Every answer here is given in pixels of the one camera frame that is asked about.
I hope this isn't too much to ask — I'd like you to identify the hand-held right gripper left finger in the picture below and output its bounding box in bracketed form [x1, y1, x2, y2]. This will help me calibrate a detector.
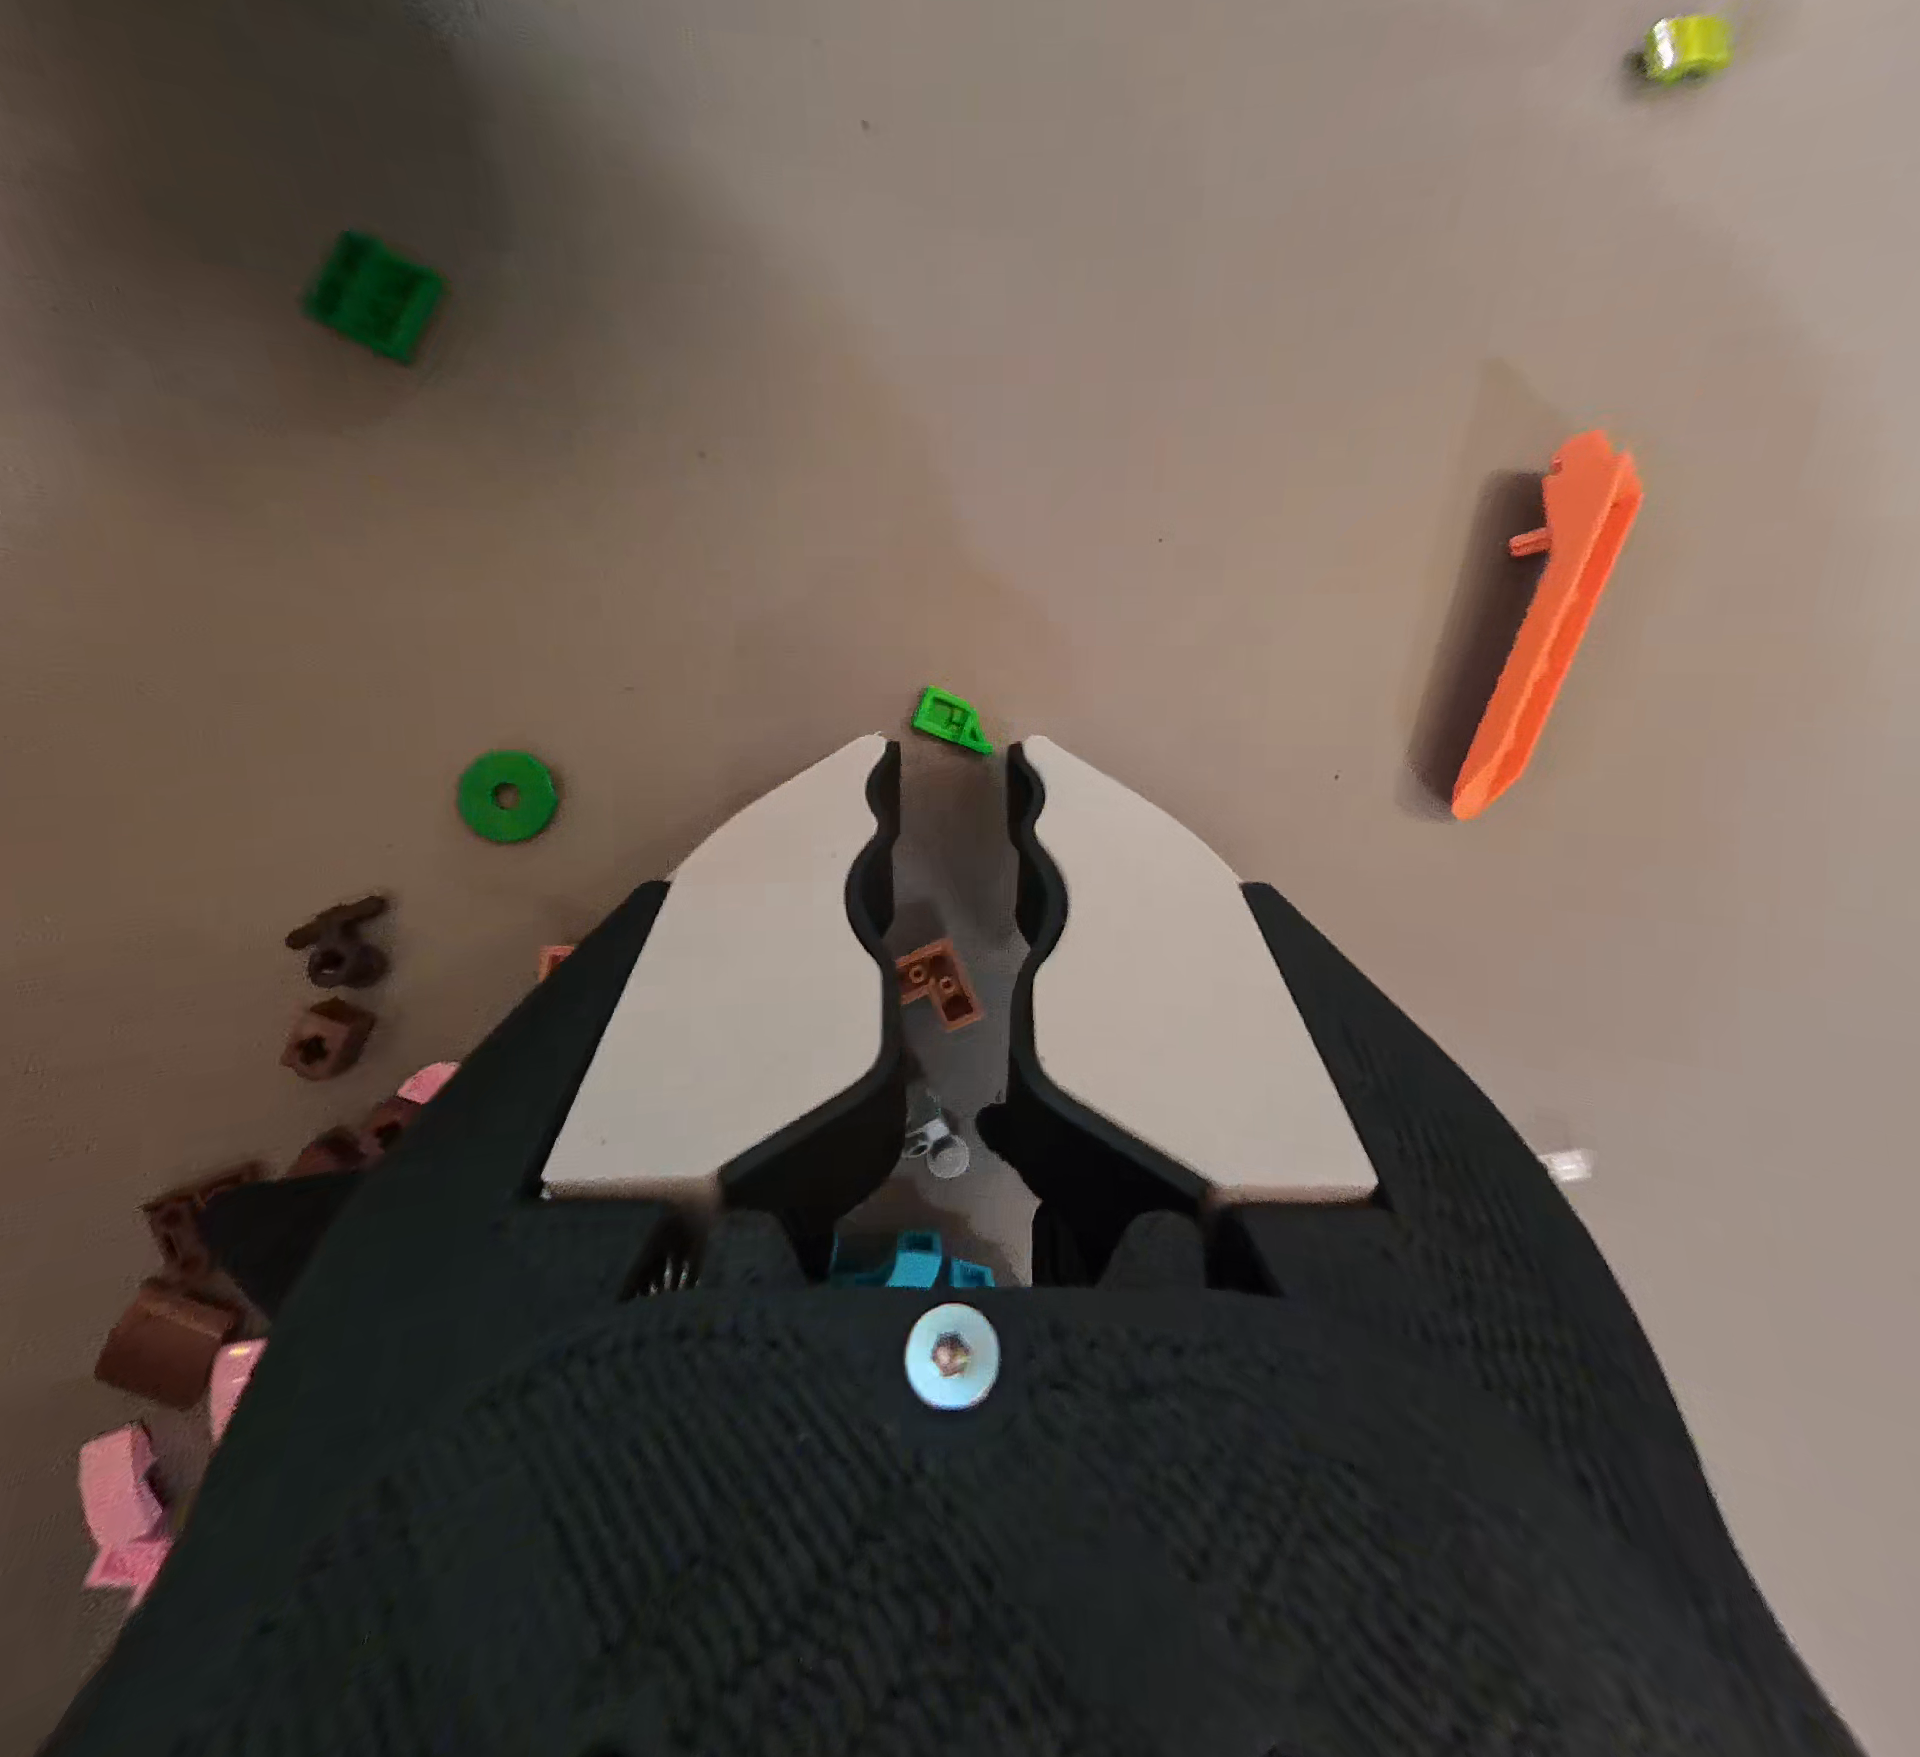
[538, 731, 920, 1212]

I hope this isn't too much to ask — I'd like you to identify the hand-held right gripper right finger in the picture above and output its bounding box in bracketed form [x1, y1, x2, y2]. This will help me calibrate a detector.
[1000, 731, 1384, 1209]

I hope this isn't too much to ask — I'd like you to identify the salmon angled lego plate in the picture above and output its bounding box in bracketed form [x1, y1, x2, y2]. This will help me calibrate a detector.
[894, 939, 987, 1032]

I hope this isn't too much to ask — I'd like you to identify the green round lego disc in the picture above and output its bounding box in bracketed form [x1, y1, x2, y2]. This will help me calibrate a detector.
[458, 748, 563, 845]

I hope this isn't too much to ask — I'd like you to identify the teal lego arch piece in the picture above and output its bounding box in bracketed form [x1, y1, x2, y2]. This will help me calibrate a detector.
[832, 1226, 1003, 1295]

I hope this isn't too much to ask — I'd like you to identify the dark brown lego pin piece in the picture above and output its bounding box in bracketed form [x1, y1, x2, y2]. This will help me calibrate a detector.
[282, 892, 396, 992]

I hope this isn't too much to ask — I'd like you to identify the brown small lego brick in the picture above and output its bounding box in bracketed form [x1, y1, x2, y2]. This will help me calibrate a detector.
[281, 999, 377, 1082]

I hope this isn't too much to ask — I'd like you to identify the dark brown lego brick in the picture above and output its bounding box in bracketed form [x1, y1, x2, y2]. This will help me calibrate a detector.
[141, 1165, 275, 1267]
[285, 1102, 425, 1185]

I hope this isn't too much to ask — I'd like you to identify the orange lego brick separator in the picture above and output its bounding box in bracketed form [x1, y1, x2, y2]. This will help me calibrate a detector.
[1451, 429, 1647, 827]

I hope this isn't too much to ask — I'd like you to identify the brown lego slope brick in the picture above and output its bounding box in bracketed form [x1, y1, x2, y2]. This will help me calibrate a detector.
[94, 1276, 245, 1409]

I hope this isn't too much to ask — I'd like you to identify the green square lego plate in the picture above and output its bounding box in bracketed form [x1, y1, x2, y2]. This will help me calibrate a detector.
[298, 229, 449, 368]

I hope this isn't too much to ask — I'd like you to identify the lime green lego piece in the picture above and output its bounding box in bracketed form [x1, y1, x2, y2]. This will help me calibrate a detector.
[1633, 12, 1737, 88]

